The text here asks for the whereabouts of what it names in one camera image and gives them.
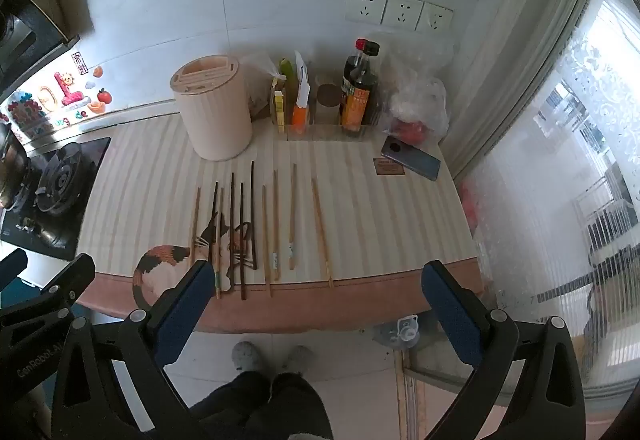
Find green packet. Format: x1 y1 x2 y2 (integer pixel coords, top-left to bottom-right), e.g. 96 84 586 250
279 58 298 125

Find person legs with slippers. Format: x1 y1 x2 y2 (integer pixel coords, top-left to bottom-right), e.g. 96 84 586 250
190 342 334 439

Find brown lid jar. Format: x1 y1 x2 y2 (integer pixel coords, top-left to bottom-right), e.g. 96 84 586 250
314 74 342 126

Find clear plastic bag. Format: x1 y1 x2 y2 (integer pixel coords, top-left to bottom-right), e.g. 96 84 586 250
374 32 454 147

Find steel pot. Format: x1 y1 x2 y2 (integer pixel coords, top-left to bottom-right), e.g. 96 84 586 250
0 122 29 210

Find beige cylindrical utensil holder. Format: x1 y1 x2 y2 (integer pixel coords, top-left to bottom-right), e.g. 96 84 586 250
169 55 253 161

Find dark soy sauce bottle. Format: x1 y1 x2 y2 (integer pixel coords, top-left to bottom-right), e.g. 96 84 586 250
340 38 380 137

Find dark chopstick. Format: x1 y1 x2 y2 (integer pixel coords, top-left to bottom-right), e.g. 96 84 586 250
250 160 258 271
207 181 219 265
227 171 235 290
239 182 246 301

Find brown card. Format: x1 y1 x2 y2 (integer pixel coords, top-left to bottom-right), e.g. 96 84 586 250
373 157 405 177

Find blue smartphone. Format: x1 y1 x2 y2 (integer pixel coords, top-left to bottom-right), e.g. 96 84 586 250
381 135 440 182

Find yellow seasoning box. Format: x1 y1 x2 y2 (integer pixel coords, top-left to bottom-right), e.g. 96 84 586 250
271 77 286 134

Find white wall socket panel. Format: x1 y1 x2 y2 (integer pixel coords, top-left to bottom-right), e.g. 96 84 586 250
345 0 454 33

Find black gas stove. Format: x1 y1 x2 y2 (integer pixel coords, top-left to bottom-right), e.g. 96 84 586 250
1 137 111 261

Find colourful wall stickers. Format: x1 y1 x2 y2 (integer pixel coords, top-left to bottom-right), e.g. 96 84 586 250
1 51 113 143

